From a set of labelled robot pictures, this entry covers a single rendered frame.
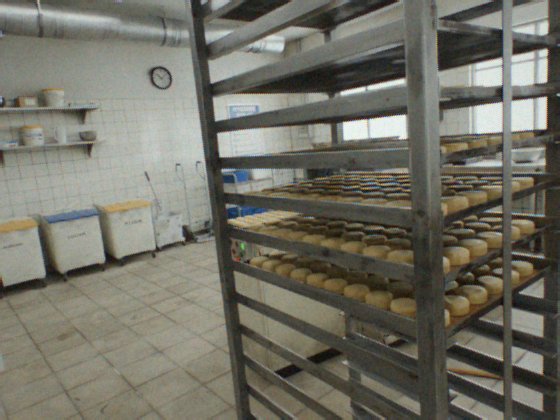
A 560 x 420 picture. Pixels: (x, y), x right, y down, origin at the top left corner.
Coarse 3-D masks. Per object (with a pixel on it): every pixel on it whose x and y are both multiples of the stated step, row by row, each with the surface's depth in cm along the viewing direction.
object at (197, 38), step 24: (192, 0) 97; (192, 24) 98; (192, 48) 100; (216, 144) 104; (216, 168) 104; (216, 192) 105; (216, 216) 106; (216, 240) 108; (240, 336) 113; (240, 360) 114; (240, 384) 114; (240, 408) 115
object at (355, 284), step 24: (264, 264) 104; (288, 264) 102; (312, 264) 100; (528, 264) 87; (336, 288) 85; (360, 288) 82; (384, 288) 84; (408, 288) 80; (456, 288) 79; (480, 288) 77; (408, 312) 71; (456, 312) 71
